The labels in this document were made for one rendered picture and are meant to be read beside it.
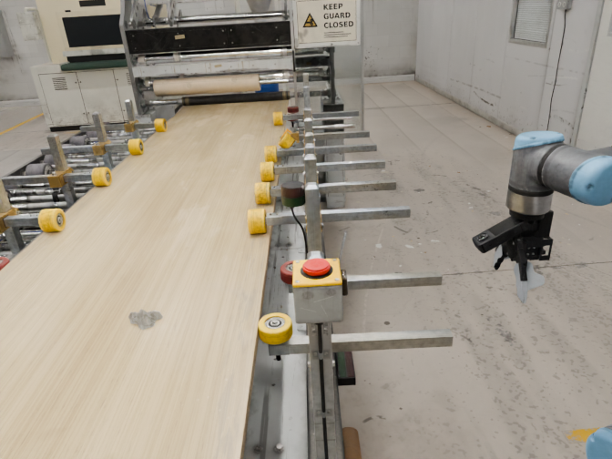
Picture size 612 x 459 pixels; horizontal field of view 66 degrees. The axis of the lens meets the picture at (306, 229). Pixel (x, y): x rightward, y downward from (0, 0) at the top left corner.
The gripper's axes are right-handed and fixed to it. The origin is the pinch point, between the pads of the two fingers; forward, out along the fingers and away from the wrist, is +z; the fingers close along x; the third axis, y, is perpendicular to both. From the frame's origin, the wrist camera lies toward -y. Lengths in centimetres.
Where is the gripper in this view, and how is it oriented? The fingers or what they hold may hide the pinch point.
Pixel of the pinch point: (505, 286)
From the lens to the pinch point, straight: 122.5
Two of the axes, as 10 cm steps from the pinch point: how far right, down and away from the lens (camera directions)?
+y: 10.0, -0.7, 0.2
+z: 0.6, 9.0, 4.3
